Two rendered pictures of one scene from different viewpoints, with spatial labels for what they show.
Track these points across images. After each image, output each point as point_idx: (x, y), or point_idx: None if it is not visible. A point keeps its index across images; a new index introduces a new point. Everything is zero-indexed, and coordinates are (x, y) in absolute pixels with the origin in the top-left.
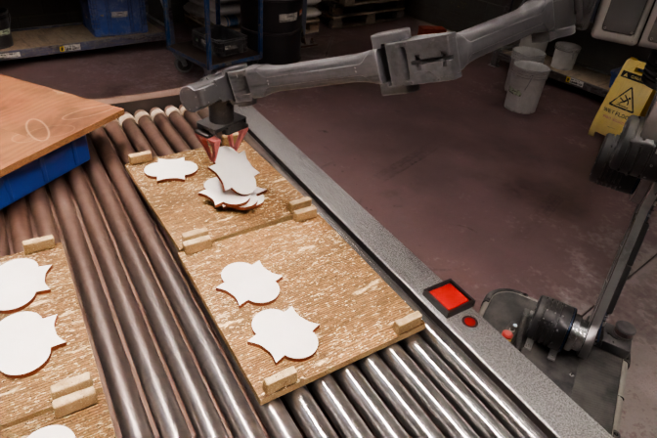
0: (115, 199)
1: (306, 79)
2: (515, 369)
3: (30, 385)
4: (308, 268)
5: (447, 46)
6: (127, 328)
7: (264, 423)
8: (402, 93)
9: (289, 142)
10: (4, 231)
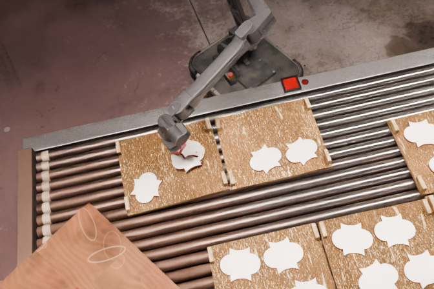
0: (164, 222)
1: (219, 77)
2: (332, 77)
3: (307, 249)
4: (259, 133)
5: (272, 15)
6: (277, 215)
7: (336, 169)
8: (258, 42)
9: (123, 117)
10: (177, 284)
